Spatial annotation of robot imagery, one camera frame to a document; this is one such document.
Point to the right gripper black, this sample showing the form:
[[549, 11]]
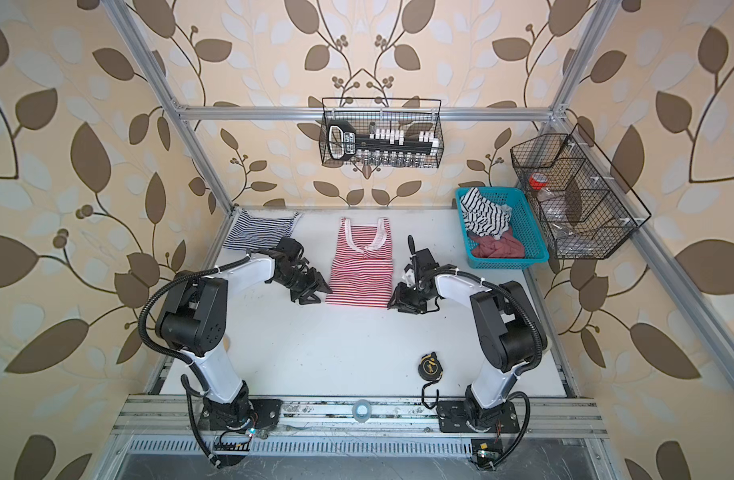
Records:
[[401, 304]]

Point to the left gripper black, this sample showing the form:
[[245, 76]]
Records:
[[310, 271]]

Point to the red white striped tank top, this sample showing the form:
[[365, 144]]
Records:
[[362, 268]]

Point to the blue white striped tank top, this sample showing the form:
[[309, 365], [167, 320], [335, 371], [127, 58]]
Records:
[[251, 233]]

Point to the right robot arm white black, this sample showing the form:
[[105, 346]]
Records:
[[508, 330]]

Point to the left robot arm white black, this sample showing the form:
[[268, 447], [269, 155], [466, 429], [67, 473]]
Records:
[[186, 320]]

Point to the black white striped tank top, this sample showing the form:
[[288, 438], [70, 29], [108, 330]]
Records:
[[483, 217]]

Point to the maroon tank top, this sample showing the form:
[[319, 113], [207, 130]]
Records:
[[504, 247]]

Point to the teal plastic basket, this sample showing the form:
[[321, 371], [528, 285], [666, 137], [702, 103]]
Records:
[[523, 226]]

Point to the black white tool rack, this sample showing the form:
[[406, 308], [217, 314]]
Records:
[[386, 142]]

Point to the red cap plastic bottle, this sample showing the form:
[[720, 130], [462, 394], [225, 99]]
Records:
[[550, 205]]

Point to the small tape roll on rail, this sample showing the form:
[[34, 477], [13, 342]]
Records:
[[362, 411]]

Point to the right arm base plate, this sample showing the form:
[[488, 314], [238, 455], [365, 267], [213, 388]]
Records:
[[465, 417]]

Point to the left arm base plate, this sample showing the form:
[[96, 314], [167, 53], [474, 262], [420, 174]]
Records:
[[241, 415]]

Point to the black wire basket back wall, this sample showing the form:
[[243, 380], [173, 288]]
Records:
[[381, 108]]

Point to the black wire basket wall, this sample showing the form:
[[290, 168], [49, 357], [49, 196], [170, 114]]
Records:
[[381, 108], [604, 209]]

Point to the aluminium front rail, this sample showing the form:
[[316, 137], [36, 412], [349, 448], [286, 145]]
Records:
[[330, 416]]

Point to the black wire basket right wall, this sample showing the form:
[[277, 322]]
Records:
[[604, 209]]

